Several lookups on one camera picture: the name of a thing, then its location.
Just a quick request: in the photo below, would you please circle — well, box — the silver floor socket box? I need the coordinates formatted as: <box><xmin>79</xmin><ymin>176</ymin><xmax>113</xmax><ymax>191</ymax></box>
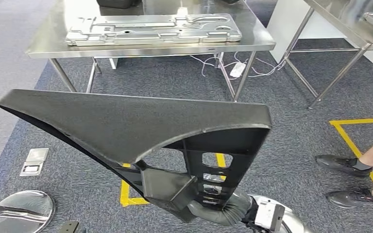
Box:
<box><xmin>19</xmin><ymin>148</ymin><xmax>50</xmax><ymax>177</ymax></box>

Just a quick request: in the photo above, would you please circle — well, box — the white cable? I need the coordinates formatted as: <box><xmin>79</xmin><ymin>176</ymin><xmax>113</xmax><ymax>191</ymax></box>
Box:
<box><xmin>189</xmin><ymin>51</ymin><xmax>287</xmax><ymax>79</ymax></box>

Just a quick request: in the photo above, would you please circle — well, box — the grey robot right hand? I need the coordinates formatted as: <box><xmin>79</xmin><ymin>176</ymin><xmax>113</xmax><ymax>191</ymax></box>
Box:
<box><xmin>187</xmin><ymin>189</ymin><xmax>254</xmax><ymax>226</ymax></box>

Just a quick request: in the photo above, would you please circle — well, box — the black perforated plastic panel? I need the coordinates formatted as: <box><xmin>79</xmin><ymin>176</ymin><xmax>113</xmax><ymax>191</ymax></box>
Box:
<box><xmin>0</xmin><ymin>89</ymin><xmax>273</xmax><ymax>223</ymax></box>

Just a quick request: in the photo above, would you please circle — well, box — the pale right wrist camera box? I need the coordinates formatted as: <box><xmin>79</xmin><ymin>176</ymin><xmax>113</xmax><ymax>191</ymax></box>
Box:
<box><xmin>254</xmin><ymin>200</ymin><xmax>286</xmax><ymax>232</ymax></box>

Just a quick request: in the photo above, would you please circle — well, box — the round polished metal base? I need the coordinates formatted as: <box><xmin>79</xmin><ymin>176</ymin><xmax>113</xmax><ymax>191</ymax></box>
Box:
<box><xmin>0</xmin><ymin>190</ymin><xmax>56</xmax><ymax>233</ymax></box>

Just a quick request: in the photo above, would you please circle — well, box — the yellow floor tape rectangle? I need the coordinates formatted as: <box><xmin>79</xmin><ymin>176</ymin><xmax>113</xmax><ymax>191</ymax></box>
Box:
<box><xmin>119</xmin><ymin>152</ymin><xmax>227</xmax><ymax>207</ymax></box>
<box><xmin>329</xmin><ymin>118</ymin><xmax>373</xmax><ymax>188</ymax></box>

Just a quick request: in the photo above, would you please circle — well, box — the person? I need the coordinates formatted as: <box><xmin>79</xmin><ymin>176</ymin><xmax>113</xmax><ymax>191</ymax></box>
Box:
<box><xmin>315</xmin><ymin>120</ymin><xmax>373</xmax><ymax>209</ymax></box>

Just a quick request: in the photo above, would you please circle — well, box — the stainless steel table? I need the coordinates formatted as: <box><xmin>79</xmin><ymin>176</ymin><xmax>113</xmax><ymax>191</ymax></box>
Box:
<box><xmin>25</xmin><ymin>0</ymin><xmax>276</xmax><ymax>103</ymax></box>
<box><xmin>283</xmin><ymin>0</ymin><xmax>373</xmax><ymax>110</ymax></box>

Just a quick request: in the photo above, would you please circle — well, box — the white power strip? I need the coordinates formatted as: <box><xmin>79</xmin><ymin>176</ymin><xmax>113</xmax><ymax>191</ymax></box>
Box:
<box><xmin>229</xmin><ymin>62</ymin><xmax>247</xmax><ymax>78</ymax></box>

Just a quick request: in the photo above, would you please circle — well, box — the white cabinet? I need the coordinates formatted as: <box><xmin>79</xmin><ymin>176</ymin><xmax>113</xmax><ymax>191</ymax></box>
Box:
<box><xmin>266</xmin><ymin>0</ymin><xmax>373</xmax><ymax>64</ymax></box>

